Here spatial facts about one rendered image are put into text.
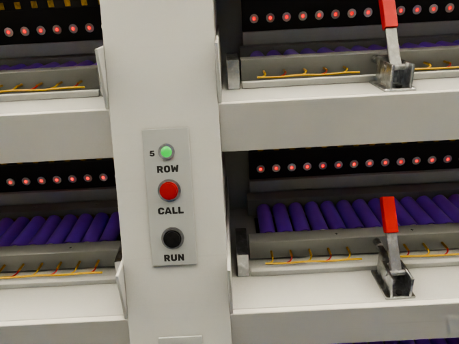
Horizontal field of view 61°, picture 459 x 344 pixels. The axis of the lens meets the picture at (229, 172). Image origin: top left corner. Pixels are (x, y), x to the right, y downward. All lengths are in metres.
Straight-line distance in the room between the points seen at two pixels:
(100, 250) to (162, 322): 0.11
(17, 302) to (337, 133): 0.35
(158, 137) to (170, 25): 0.09
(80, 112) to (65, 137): 0.03
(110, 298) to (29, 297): 0.08
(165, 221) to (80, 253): 0.13
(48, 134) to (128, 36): 0.11
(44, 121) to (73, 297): 0.18
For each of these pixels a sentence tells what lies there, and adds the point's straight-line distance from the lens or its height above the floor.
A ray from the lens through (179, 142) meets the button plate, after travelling 0.34.
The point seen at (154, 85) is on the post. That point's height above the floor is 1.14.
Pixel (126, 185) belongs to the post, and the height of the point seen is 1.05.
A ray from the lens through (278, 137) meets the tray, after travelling 0.35.
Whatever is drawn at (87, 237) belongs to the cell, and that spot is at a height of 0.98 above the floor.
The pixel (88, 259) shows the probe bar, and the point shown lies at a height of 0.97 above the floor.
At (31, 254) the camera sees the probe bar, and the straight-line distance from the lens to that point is 0.47.
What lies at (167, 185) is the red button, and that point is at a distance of 0.34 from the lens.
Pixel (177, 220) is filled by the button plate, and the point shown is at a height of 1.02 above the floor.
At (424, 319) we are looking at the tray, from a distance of 0.43.
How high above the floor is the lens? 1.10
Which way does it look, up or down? 7 degrees down
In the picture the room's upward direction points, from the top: 3 degrees counter-clockwise
